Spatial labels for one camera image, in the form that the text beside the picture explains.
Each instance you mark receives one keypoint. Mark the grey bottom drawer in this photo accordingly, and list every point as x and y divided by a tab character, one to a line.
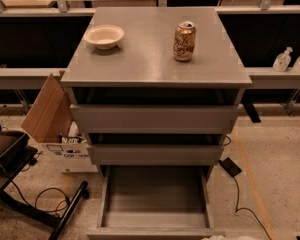
154	203

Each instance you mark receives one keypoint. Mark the grey drawer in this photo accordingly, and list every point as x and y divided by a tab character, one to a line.
155	119
154	203
182	155

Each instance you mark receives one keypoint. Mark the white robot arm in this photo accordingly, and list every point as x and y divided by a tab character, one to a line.
232	238

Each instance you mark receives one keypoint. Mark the grey drawer cabinet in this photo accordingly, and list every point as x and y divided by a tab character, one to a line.
142	70

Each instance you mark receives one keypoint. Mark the grey top drawer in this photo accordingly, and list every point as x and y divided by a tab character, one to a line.
155	119

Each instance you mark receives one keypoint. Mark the grey middle drawer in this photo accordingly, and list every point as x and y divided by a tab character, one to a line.
182	155

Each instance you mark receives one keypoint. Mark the orange soda can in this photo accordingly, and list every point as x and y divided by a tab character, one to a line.
184	41

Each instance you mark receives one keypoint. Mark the white paper bowl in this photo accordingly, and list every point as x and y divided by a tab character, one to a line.
104	37

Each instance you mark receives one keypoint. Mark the black power adapter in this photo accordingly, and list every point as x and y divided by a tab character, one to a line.
230	167

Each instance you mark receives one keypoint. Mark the open cardboard box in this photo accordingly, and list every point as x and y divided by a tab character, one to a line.
51	124

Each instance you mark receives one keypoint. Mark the left sanitizer pump bottle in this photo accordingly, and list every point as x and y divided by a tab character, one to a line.
282	61

